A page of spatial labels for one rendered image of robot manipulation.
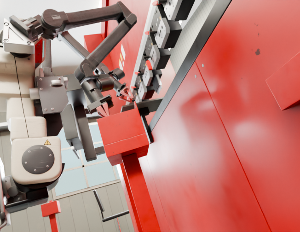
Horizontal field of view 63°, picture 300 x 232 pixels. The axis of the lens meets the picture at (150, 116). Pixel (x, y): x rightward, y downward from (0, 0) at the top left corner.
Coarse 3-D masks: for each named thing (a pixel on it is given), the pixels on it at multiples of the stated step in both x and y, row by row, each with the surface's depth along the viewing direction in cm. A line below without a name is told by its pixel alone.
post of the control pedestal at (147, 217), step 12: (132, 156) 94; (132, 168) 93; (132, 180) 91; (144, 180) 91; (132, 192) 90; (144, 192) 90; (144, 204) 88; (144, 216) 87; (144, 228) 86; (156, 228) 86
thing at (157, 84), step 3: (156, 75) 153; (156, 78) 152; (159, 78) 153; (153, 81) 159; (156, 81) 154; (159, 81) 152; (153, 84) 160; (156, 84) 155; (159, 84) 151; (156, 87) 156; (159, 87) 154; (156, 90) 157; (159, 90) 155
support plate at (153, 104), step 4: (148, 100) 141; (152, 100) 141; (156, 100) 143; (160, 100) 144; (128, 104) 137; (132, 104) 138; (140, 104) 141; (144, 104) 143; (148, 104) 144; (152, 104) 147; (156, 104) 149; (124, 108) 138; (128, 108) 140; (132, 108) 142; (148, 108) 150; (152, 108) 152; (156, 108) 155
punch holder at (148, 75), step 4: (144, 60) 156; (140, 64) 166; (144, 64) 158; (140, 68) 169; (144, 68) 160; (144, 72) 161; (148, 72) 154; (152, 72) 154; (156, 72) 154; (160, 72) 155; (144, 76) 163; (148, 76) 156; (152, 76) 154; (160, 76) 158; (144, 80) 164; (148, 80) 157; (152, 80) 159; (148, 84) 162; (152, 84) 164
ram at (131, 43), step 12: (120, 0) 179; (132, 0) 154; (144, 0) 135; (132, 12) 159; (144, 12) 139; (108, 24) 234; (144, 24) 143; (132, 36) 171; (120, 48) 210; (132, 48) 177; (120, 60) 220; (132, 60) 184; (132, 72) 191
